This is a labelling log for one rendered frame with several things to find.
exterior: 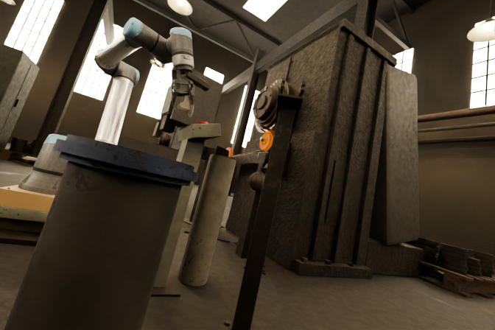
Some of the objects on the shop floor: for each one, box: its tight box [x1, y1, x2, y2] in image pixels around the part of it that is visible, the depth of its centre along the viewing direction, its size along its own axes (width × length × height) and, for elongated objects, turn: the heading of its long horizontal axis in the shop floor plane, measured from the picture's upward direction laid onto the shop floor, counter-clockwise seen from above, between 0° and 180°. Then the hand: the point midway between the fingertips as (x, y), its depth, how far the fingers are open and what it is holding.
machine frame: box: [225, 18, 398, 279], centre depth 212 cm, size 73×108×176 cm
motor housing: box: [236, 172, 281, 259], centre depth 147 cm, size 13×22×54 cm, turn 79°
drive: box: [365, 64, 427, 277], centre depth 243 cm, size 104×95×178 cm
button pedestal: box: [151, 124, 221, 297], centre depth 90 cm, size 16×24×62 cm, turn 79°
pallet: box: [0, 137, 43, 166], centre depth 395 cm, size 120×81×44 cm
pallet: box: [403, 237, 495, 299], centre depth 249 cm, size 120×82×44 cm
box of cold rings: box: [117, 135, 179, 161], centre depth 396 cm, size 103×83×79 cm
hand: (191, 114), depth 102 cm, fingers closed
